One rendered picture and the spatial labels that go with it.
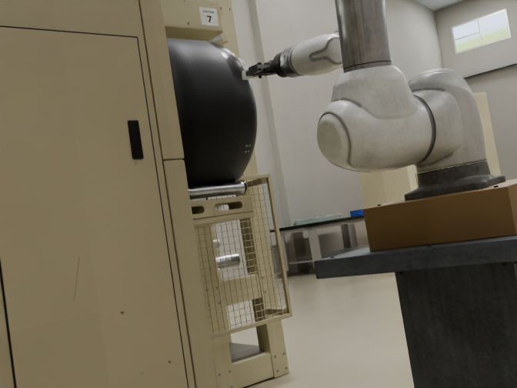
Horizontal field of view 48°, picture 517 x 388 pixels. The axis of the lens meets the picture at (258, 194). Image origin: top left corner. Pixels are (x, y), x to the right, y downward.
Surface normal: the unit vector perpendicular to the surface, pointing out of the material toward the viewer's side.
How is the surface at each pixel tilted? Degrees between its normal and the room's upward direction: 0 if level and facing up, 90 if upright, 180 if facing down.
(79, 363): 90
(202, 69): 69
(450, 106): 82
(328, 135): 98
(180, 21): 90
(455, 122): 93
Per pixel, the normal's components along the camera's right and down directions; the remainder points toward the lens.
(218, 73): 0.51, -0.43
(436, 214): -0.59, 0.04
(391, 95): 0.40, -0.05
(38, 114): 0.59, -0.15
